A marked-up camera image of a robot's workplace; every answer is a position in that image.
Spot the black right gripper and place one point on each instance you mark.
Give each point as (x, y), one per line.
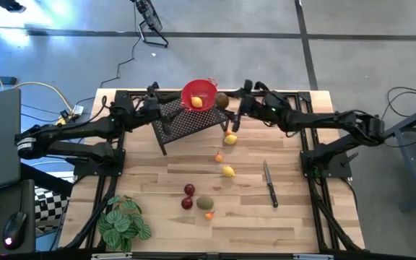
(251, 106)

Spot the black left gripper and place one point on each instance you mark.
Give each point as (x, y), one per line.
(152, 108)

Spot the brown kiwi fruit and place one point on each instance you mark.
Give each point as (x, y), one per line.
(222, 100)

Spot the yellow lemon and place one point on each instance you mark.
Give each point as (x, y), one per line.
(230, 139)
(228, 171)
(196, 102)

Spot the red plastic colander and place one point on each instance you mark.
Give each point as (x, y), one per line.
(204, 90)

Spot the yellow orange pear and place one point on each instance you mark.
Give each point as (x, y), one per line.
(208, 216)
(218, 157)

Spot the dark red pomegranate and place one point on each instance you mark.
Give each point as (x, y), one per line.
(189, 189)
(186, 203)

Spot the green kiwi fruit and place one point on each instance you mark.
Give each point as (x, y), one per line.
(204, 203)

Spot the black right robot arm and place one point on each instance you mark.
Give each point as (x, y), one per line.
(320, 121)

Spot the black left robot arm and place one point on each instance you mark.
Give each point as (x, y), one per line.
(85, 130)

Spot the black perforated metal shelf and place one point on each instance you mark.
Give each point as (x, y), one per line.
(190, 124)

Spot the black floor fan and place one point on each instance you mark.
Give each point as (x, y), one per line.
(152, 18)

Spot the green leafy artificial plant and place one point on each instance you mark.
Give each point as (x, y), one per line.
(121, 224)

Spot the black white checkerboard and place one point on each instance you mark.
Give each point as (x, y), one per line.
(49, 207)

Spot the dark side desk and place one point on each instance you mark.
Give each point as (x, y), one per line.
(27, 202)

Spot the blue grey side table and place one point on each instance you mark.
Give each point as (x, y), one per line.
(414, 173)

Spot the black computer mouse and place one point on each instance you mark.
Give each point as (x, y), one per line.
(14, 227)

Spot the black aluminium table frame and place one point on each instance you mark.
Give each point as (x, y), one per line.
(287, 94)

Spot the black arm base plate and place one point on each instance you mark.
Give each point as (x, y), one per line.
(334, 169)
(116, 169)

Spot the silver metal bracket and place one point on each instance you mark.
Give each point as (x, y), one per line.
(314, 257)
(112, 256)

